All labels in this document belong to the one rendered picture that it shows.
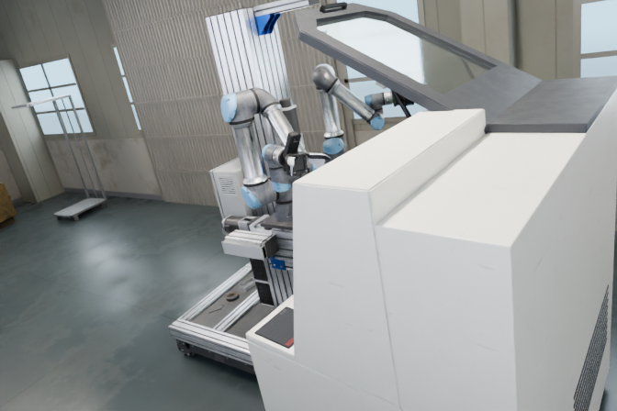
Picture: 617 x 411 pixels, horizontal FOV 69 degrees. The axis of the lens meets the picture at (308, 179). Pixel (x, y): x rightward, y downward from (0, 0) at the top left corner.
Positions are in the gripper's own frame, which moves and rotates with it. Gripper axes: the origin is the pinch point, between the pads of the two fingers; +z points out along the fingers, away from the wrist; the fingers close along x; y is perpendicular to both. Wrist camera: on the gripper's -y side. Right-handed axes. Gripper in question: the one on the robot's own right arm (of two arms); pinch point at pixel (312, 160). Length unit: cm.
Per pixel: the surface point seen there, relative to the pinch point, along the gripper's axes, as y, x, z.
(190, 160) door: 76, -71, -416
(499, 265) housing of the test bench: 4, 12, 84
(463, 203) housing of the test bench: -1, 2, 67
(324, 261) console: 15, 25, 45
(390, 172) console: -8, 12, 55
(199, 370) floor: 150, 22, -118
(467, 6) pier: -62, -184, -92
